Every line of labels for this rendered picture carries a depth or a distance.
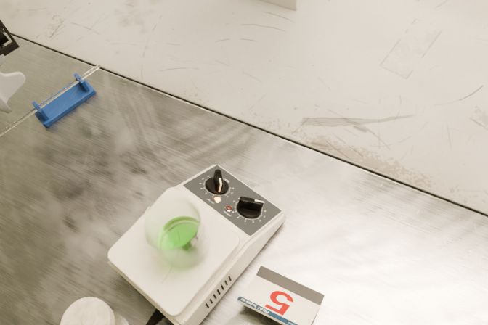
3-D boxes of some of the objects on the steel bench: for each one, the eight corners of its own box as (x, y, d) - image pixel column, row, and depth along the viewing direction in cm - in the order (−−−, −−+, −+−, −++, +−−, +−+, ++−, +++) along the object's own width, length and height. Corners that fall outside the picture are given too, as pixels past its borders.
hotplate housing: (218, 170, 74) (209, 142, 67) (288, 220, 69) (287, 196, 62) (108, 288, 67) (86, 270, 60) (179, 355, 61) (163, 343, 55)
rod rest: (86, 82, 86) (78, 68, 83) (96, 93, 84) (89, 79, 81) (36, 116, 83) (26, 104, 80) (46, 128, 81) (36, 116, 78)
